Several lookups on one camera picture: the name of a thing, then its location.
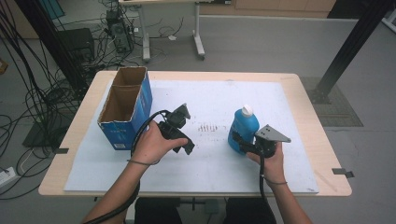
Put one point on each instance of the black metal stand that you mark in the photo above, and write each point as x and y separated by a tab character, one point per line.
46	31

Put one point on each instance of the white foam sheet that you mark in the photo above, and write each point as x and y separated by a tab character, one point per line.
202	168

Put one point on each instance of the person's right leg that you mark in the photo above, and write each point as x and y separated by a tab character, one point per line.
246	213

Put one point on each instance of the black table crossbar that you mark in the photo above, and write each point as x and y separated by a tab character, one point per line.
190	202

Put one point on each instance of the black tape strip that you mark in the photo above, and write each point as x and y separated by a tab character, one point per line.
342	172
61	151

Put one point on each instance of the black computer tower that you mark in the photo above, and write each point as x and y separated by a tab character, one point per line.
120	32

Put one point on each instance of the black metal post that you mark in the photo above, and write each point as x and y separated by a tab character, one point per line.
351	43

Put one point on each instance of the person's leg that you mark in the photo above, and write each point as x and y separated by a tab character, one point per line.
155	213
246	213

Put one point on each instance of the blue cardboard box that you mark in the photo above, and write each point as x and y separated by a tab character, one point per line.
124	133

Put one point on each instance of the black stand base plate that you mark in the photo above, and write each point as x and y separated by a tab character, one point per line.
40	137

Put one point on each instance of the black equipment case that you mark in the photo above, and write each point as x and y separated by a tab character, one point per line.
76	43

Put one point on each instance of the person's right hand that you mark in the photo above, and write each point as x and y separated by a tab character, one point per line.
275	168

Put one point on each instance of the person's left leg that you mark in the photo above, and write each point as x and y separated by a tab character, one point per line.
155	213

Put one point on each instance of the blue bottle with white cap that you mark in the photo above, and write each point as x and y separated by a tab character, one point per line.
246	124

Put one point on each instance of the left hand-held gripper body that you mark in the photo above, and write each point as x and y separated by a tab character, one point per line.
172	126

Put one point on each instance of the white power strip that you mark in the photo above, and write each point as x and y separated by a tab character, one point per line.
7	176

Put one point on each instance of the person's left hand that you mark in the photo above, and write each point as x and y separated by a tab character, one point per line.
149	146

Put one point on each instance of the white desk frame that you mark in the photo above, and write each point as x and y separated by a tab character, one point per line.
145	37

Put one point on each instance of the black wrist band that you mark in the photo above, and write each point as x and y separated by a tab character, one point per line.
275	183
140	162

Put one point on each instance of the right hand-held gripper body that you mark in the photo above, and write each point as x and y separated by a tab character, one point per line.
267	140

